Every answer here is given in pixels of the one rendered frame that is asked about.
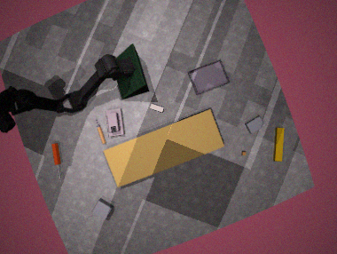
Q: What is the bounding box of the yellow flat bar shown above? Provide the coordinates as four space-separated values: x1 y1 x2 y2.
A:
273 128 284 162

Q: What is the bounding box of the orange-handled awl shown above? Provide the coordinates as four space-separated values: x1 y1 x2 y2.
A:
51 143 61 181

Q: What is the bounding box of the brown wooden awl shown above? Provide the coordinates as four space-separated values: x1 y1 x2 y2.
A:
97 125 106 144

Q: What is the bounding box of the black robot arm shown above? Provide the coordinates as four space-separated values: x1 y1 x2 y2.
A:
0 54 136 132

